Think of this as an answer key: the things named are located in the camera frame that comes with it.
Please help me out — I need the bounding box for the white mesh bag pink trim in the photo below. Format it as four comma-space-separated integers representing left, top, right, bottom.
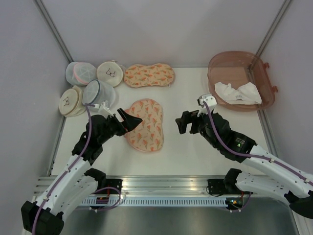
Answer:
65, 62, 97, 86

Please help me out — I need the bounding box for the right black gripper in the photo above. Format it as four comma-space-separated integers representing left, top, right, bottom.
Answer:
175, 106, 219, 148

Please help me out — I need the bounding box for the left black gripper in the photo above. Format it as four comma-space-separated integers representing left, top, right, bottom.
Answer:
98, 108, 142, 144

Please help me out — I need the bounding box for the left aluminium frame post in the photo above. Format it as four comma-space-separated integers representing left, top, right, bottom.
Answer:
33, 0, 74, 63

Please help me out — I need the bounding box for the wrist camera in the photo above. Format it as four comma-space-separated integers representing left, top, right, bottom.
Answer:
197, 94, 217, 116
94, 101, 113, 118

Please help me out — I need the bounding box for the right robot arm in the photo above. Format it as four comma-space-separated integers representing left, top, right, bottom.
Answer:
175, 110, 313, 219

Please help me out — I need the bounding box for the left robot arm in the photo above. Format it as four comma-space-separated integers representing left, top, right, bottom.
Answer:
21, 108, 142, 235

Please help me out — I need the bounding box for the right aluminium frame post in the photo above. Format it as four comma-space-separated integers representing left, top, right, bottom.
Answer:
255, 0, 294, 57

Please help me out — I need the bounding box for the floral mesh laundry bag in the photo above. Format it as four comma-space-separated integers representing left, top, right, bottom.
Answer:
125, 98, 164, 152

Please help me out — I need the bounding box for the pink transparent plastic basket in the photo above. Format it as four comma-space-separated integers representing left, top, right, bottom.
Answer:
207, 51, 278, 112

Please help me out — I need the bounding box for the white mesh bag blue trim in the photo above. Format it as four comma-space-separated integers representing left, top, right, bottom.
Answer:
82, 79, 116, 108

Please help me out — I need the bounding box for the aluminium frame post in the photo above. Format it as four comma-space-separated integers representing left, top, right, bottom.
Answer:
255, 0, 294, 57
33, 0, 74, 63

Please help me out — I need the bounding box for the purple cable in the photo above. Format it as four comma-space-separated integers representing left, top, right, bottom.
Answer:
202, 101, 313, 213
33, 102, 123, 235

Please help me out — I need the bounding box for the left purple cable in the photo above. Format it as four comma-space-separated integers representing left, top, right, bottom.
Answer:
33, 102, 123, 235

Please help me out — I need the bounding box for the white slotted cable duct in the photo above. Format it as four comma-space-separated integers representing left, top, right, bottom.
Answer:
81, 196, 228, 207

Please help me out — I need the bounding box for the beige round bag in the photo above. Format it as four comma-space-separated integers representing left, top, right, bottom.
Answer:
96, 60, 126, 87
59, 86, 86, 118

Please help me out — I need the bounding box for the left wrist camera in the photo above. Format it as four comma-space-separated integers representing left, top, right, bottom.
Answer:
94, 101, 113, 118

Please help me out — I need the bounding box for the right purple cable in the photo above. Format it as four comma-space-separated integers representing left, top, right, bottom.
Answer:
202, 101, 313, 213

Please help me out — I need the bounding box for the white bra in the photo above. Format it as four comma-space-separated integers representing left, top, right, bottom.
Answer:
215, 82, 262, 105

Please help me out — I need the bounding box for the beige round bag rear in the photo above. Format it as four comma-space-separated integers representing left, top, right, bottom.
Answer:
96, 60, 126, 87

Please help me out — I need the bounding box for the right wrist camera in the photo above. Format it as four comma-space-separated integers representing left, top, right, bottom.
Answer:
197, 94, 217, 116

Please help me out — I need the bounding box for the beige round bag front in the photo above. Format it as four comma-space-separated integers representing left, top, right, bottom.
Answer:
59, 86, 86, 118

